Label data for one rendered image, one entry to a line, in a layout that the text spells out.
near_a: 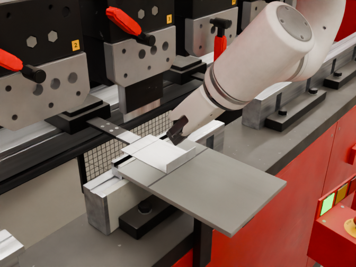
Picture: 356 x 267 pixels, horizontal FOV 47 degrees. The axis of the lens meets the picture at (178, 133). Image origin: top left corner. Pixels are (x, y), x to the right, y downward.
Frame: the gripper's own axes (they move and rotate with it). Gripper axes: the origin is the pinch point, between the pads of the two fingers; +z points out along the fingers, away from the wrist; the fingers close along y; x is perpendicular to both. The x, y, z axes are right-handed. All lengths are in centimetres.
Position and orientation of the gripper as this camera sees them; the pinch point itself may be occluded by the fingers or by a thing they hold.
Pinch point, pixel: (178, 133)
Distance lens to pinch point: 77.4
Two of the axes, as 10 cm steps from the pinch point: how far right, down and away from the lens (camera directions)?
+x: 5.8, 8.1, -1.2
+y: -6.6, 3.7, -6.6
